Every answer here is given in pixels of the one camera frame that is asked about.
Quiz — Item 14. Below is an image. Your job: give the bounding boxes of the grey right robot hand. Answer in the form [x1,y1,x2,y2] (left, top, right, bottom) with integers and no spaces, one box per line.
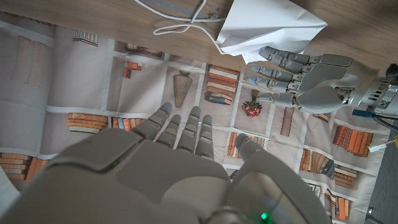
[0,101,331,224]

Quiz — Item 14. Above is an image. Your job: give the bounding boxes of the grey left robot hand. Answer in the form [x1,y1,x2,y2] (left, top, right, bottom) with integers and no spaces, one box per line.
[247,46,379,114]

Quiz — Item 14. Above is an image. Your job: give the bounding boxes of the white paper sheet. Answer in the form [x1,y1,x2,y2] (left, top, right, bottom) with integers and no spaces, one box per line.
[216,0,329,65]

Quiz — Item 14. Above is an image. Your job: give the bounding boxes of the thin white cable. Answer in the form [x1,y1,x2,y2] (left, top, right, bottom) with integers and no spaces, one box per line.
[135,0,228,55]

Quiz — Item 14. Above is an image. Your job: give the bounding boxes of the dark grey door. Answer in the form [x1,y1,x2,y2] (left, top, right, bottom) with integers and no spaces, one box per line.
[368,124,398,224]

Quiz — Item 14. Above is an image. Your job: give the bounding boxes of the printed bookshelf backdrop cloth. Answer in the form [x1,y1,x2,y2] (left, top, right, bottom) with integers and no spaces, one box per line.
[0,11,391,224]

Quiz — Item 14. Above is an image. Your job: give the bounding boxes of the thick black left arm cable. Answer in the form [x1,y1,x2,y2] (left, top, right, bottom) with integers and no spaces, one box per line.
[371,114,398,133]

